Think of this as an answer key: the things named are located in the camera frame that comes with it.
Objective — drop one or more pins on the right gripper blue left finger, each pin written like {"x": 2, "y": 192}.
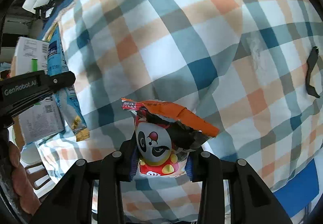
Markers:
{"x": 70, "y": 201}

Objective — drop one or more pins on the black plastic bag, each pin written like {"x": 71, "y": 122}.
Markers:
{"x": 45, "y": 11}

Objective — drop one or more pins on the open cardboard box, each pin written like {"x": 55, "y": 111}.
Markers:
{"x": 40, "y": 118}

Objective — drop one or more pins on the plaid checkered blanket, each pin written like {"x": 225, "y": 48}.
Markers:
{"x": 189, "y": 62}

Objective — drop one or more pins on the black clip on blanket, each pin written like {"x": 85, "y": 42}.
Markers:
{"x": 311, "y": 62}

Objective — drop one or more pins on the person's left hand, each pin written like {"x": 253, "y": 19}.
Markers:
{"x": 29, "y": 202}

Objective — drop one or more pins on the panda orange snack packet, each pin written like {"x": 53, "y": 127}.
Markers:
{"x": 166, "y": 133}

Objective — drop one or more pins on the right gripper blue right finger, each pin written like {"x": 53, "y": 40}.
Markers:
{"x": 250, "y": 199}

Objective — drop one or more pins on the blue tube packet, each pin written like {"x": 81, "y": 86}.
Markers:
{"x": 64, "y": 91}

